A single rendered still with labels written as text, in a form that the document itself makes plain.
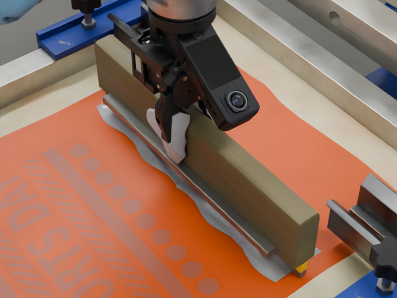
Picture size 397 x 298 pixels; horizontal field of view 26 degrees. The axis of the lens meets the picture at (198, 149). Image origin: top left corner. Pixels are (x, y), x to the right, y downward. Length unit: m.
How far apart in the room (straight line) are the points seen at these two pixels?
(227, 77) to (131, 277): 0.25
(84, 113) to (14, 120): 0.09
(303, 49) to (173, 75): 0.31
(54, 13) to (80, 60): 1.75
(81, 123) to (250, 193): 0.30
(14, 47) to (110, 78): 1.74
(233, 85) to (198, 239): 0.20
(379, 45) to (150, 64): 0.35
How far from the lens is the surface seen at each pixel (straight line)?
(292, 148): 1.10
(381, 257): 0.86
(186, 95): 0.94
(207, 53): 0.90
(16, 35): 2.87
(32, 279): 0.98
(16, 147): 1.12
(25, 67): 1.17
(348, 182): 1.07
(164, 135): 0.96
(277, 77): 1.20
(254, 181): 0.92
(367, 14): 1.18
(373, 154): 1.10
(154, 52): 0.94
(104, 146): 1.10
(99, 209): 1.03
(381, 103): 1.12
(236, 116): 0.88
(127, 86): 1.07
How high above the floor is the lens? 1.73
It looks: 46 degrees down
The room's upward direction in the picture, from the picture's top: straight up
